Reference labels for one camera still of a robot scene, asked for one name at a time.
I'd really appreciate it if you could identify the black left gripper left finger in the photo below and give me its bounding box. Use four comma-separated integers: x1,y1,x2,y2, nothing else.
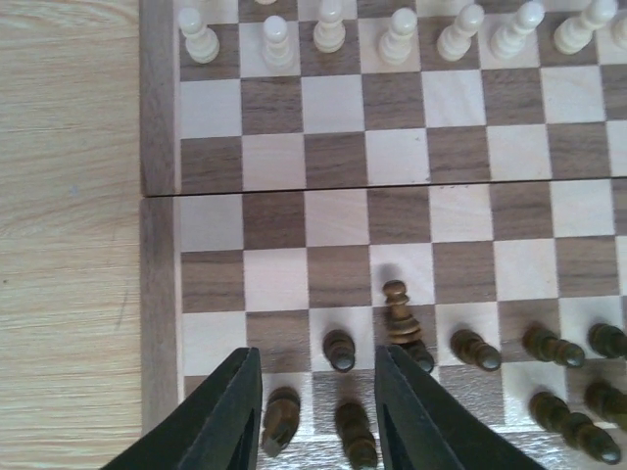
105,348,263,469

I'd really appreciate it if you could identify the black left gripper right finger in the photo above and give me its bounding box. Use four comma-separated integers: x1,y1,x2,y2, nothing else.
374,346,542,470

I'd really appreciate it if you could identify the dark wooden chess piece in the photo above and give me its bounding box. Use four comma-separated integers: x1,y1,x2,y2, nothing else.
403,340,435,374
522,325,585,368
322,329,356,373
584,382,627,431
382,280,422,345
588,323,627,358
529,392,622,465
451,329,502,372
335,401,378,469
262,387,301,457

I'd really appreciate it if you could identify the wooden chess board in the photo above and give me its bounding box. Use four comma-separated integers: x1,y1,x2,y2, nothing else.
139,1,626,469

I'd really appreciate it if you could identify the light wooden chess pawn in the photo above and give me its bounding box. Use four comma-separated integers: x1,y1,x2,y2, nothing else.
378,8,417,66
313,0,346,54
489,1,545,60
178,7,219,64
436,4,485,62
262,16,294,71
554,0,618,55

